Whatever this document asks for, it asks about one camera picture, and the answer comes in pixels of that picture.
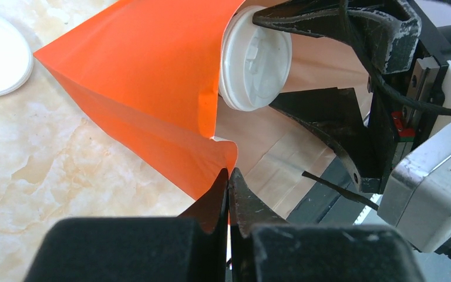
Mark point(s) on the orange paper bag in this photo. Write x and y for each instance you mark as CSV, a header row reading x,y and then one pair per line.
x,y
147,72

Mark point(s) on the white plastic cup lid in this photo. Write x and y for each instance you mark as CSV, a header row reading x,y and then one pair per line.
x,y
255,62

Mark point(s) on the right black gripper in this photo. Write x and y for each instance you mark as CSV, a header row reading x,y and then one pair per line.
x,y
389,32

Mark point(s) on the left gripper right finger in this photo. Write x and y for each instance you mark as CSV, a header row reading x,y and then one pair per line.
x,y
265,247

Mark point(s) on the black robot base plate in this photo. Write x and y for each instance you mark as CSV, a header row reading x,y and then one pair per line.
x,y
322,205

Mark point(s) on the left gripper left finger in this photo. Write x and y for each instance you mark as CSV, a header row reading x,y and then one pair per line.
x,y
189,247

